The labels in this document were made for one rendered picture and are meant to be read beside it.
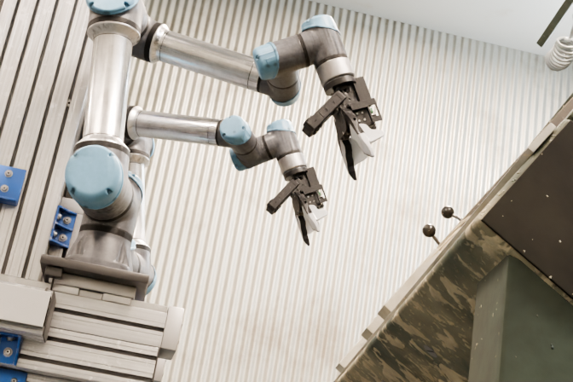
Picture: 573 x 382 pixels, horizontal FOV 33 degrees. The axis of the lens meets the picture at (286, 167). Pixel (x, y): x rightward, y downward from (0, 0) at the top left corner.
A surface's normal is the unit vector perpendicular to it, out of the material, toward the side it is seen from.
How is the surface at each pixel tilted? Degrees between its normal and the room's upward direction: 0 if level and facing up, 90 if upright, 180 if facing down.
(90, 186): 97
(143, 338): 90
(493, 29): 180
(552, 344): 90
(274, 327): 90
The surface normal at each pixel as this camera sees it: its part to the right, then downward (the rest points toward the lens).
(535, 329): 0.07, -0.35
